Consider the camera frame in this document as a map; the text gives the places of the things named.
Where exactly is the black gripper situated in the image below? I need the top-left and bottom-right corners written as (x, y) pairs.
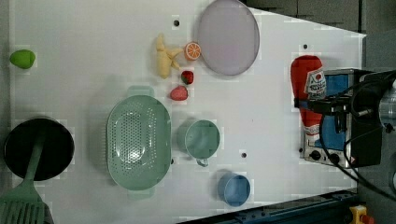
top-left (294, 78), bottom-right (385, 125)

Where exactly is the red ketchup bottle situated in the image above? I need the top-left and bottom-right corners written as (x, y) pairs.
top-left (290, 55), bottom-right (327, 141)

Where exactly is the green plastic strainer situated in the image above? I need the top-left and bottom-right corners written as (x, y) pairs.
top-left (106, 86), bottom-right (172, 200)

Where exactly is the grey round plate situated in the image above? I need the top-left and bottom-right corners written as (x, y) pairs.
top-left (197, 0), bottom-right (260, 76)

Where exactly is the blue cup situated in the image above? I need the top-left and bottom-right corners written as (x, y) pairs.
top-left (217, 173), bottom-right (250, 207)

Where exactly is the green mug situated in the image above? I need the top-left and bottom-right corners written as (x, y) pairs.
top-left (177, 119), bottom-right (220, 167)

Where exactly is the dark red strawberry toy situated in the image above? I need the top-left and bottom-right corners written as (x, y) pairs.
top-left (181, 71), bottom-right (194, 85)

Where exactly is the orange slice toy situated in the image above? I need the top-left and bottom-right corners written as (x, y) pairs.
top-left (184, 42), bottom-right (201, 61)

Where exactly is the pink strawberry toy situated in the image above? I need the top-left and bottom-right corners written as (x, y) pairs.
top-left (170, 86), bottom-right (189, 101)

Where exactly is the yellow peeled banana toy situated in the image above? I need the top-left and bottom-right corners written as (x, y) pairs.
top-left (156, 34), bottom-right (183, 79)

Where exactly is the black utensil holder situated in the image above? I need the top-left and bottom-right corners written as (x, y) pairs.
top-left (3, 117), bottom-right (76, 182)

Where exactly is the green pear toy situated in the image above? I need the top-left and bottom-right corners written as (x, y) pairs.
top-left (9, 49), bottom-right (35, 69)

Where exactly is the green spatula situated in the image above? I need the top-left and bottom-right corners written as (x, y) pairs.
top-left (1, 133), bottom-right (46, 224)

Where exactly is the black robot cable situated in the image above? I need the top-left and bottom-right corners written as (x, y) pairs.
top-left (318, 70), bottom-right (396, 203)

